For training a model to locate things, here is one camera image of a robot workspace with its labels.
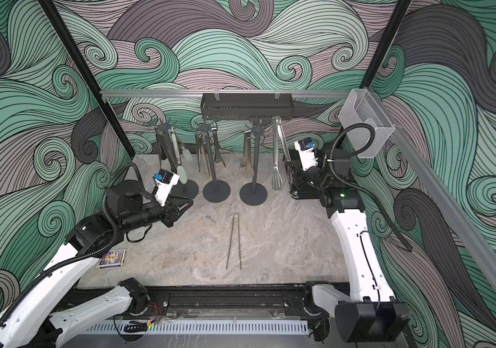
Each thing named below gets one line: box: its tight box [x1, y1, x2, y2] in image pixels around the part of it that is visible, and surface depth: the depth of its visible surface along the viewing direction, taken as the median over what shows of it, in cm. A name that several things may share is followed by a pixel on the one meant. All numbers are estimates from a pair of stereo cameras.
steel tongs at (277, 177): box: [271, 116, 292, 190], surface depth 67 cm
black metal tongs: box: [154, 126, 179, 173], surface depth 77 cm
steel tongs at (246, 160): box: [240, 129, 254, 179], surface depth 80 cm
